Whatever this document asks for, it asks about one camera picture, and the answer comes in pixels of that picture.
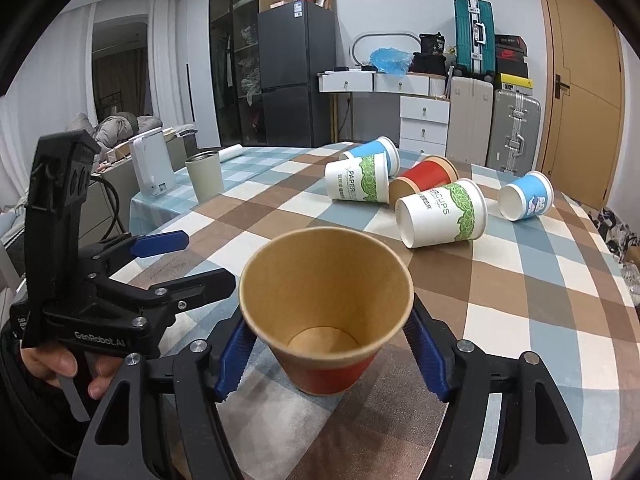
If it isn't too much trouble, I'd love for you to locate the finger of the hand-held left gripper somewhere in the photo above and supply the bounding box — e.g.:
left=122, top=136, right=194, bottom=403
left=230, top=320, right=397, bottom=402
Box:
left=80, top=229, right=190, bottom=277
left=95, top=267, right=237, bottom=312

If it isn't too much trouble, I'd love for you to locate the grey jacket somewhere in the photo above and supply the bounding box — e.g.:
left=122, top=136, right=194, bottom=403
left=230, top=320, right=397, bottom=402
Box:
left=95, top=114, right=163, bottom=150

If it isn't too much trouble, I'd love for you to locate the red brown paper cup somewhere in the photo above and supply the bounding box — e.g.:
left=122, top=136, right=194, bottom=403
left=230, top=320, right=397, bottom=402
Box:
left=239, top=227, right=416, bottom=396
left=389, top=156, right=460, bottom=203

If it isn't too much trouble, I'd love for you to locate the wooden door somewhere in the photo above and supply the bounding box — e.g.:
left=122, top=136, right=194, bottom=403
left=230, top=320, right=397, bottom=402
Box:
left=532, top=0, right=626, bottom=211

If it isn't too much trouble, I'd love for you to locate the checked tablecloth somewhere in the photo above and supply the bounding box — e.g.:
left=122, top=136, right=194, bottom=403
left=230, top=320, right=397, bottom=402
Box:
left=107, top=142, right=640, bottom=480

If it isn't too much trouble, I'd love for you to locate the oval white-framed mirror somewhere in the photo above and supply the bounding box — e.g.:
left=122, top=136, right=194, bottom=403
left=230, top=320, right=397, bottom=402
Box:
left=351, top=31, right=423, bottom=68

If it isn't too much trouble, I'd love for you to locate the black cable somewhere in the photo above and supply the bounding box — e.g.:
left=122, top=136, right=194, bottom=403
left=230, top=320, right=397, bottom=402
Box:
left=90, top=175, right=124, bottom=241

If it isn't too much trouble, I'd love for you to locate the white tabletop appliance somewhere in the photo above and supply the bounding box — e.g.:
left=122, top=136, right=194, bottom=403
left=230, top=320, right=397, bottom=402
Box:
left=129, top=127, right=177, bottom=196

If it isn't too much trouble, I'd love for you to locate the black white patterned cloth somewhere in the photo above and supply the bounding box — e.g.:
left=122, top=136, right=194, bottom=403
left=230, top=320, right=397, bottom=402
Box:
left=597, top=207, right=640, bottom=265

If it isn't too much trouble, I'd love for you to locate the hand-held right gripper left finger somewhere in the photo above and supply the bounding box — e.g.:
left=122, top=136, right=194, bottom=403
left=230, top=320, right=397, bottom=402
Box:
left=72, top=322, right=258, bottom=480

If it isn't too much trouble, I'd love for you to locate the beige suitcase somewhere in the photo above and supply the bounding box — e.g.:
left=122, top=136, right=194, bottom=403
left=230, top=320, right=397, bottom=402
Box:
left=445, top=76, right=495, bottom=163

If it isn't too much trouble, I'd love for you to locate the white drawer desk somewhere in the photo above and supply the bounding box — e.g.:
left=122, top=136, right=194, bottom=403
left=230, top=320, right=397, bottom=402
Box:
left=318, top=69, right=451, bottom=158

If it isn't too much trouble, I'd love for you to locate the black yellow box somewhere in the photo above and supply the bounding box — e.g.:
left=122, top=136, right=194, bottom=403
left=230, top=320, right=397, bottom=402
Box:
left=494, top=74, right=533, bottom=95

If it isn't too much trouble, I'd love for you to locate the blue paper cup animal print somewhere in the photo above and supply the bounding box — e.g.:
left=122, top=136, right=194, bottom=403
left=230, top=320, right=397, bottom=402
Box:
left=497, top=171, right=555, bottom=222

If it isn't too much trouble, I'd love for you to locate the grey storage box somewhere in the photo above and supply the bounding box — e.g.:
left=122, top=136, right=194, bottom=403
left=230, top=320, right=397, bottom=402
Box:
left=165, top=130, right=199, bottom=171

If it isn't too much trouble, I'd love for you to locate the blue plastic bag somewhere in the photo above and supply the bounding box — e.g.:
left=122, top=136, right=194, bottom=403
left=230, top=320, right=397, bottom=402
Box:
left=370, top=47, right=413, bottom=77

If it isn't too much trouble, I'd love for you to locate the black bag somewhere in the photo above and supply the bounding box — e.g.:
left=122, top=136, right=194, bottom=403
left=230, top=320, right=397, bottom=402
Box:
left=412, top=33, right=447, bottom=75

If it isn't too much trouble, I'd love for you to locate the dark glass cabinet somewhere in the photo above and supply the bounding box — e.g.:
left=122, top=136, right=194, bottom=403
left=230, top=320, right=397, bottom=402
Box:
left=207, top=0, right=293, bottom=146

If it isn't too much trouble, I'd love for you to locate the black shoe box red logo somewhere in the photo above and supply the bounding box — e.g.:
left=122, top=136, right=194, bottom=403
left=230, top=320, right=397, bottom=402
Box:
left=495, top=35, right=528, bottom=58

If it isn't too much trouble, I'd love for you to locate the dark grey refrigerator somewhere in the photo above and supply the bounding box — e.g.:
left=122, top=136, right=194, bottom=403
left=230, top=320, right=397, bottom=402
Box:
left=257, top=0, right=337, bottom=148

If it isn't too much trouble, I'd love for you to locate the blue white paper cup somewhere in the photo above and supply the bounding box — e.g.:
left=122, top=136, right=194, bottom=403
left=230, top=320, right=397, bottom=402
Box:
left=340, top=136, right=401, bottom=177

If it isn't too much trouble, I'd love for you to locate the person's left hand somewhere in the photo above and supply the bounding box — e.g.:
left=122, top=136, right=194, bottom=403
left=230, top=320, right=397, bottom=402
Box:
left=20, top=346, right=122, bottom=402

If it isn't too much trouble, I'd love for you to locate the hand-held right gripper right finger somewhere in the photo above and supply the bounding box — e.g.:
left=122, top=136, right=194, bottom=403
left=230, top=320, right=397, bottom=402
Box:
left=400, top=295, right=601, bottom=480

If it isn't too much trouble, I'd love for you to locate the teal suitcase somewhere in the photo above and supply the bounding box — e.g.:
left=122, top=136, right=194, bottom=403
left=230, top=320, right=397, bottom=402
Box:
left=453, top=0, right=497, bottom=77

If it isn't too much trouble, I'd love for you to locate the silver suitcase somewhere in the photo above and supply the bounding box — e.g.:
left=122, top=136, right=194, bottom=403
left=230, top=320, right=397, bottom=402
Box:
left=486, top=89, right=542, bottom=176

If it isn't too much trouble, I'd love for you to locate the white curtain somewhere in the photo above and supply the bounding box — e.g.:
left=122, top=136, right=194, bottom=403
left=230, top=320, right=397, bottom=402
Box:
left=147, top=0, right=188, bottom=128

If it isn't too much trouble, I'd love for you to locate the pale green tumbler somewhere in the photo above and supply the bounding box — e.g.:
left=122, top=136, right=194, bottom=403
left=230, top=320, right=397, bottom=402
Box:
left=185, top=150, right=223, bottom=202

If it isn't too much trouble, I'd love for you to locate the white green-leaf paper cup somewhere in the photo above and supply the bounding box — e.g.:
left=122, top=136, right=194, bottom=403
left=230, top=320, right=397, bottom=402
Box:
left=325, top=152, right=391, bottom=206
left=395, top=178, right=488, bottom=250

